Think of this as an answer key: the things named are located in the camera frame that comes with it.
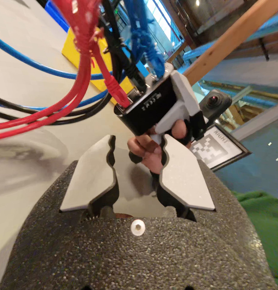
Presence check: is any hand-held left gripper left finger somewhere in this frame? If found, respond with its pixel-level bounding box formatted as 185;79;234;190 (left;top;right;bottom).
60;135;119;214

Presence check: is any red ethernet cable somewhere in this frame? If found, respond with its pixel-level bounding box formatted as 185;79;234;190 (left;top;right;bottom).
0;0;131;141

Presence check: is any yellow plastic bin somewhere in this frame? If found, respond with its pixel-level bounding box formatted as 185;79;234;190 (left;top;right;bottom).
61;27;135;106

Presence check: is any black ethernet cable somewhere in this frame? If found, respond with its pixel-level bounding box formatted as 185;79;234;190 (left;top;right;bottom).
0;0;148;126

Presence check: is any green sweatshirt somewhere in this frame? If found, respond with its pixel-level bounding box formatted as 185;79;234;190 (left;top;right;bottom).
231;190;278;282

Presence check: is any large blue storage bin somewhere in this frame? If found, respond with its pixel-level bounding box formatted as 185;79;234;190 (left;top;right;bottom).
44;0;70;32

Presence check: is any black ethernet switch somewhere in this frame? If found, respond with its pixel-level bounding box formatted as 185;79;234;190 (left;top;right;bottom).
114;74;178;136

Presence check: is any person's right hand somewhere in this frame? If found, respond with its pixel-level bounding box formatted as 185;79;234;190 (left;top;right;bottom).
127;119;192;175

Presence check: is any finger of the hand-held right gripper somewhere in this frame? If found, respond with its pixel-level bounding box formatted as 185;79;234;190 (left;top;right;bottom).
145;62;176;87
151;70;204;145

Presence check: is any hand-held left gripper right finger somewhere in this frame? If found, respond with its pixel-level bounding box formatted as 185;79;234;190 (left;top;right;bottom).
158;134;216;216

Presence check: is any blue ethernet cable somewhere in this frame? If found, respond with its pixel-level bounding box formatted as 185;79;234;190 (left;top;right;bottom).
0;0;166;111

